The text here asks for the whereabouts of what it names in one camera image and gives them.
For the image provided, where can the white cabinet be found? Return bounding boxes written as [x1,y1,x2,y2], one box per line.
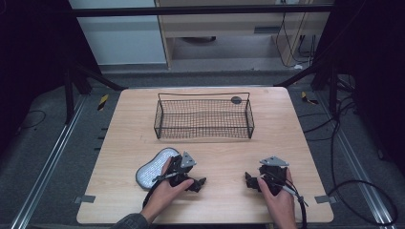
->
[68,0,168,66]

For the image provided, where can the yellow black striped tape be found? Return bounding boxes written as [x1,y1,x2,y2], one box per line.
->
[96,94,110,112]
[300,91,319,106]

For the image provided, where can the thin black floor cable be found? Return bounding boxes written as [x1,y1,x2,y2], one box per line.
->
[17,109,47,133]

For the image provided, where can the black metal frame bar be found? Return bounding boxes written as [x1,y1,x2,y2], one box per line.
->
[71,4,333,18]

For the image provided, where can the aluminium floor rail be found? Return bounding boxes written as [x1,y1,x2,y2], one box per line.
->
[314,92,399,229]
[9,94,89,229]

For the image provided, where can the grey tape piece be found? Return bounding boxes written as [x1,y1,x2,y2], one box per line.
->
[314,195,338,205]
[74,195,96,204]

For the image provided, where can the black metal stand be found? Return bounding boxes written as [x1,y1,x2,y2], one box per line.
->
[61,58,128,126]
[274,47,354,117]

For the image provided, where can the left hand-held gripper cable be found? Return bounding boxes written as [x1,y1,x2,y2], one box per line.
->
[141,172,178,209]

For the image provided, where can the long black floor cable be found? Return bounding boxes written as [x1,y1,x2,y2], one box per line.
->
[327,94,399,227]

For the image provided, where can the white grey-rimmed eye mask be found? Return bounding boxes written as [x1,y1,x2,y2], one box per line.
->
[135,146,181,191]

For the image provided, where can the person's right hand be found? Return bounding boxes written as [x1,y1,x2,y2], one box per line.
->
[256,168,298,229]

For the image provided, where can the black cables under desk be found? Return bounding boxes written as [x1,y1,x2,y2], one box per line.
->
[274,3,319,70]

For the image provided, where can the light wooden desk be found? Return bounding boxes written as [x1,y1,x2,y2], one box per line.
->
[154,0,335,70]

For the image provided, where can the right hand-held gripper cable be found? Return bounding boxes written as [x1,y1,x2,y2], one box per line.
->
[268,171,309,229]

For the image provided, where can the hand-held gripper cable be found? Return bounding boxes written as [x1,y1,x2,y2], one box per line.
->
[268,171,309,229]
[141,172,178,209]

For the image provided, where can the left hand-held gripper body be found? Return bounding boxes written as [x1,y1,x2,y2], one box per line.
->
[164,151,198,188]

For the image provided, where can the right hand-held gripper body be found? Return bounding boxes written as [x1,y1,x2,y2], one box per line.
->
[258,156,290,197]

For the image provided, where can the black wire mesh basket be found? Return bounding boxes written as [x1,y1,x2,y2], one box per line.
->
[153,92,256,140]

